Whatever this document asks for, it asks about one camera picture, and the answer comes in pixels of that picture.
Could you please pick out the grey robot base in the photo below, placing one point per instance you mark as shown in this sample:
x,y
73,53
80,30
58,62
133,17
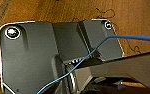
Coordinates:
x,y
31,56

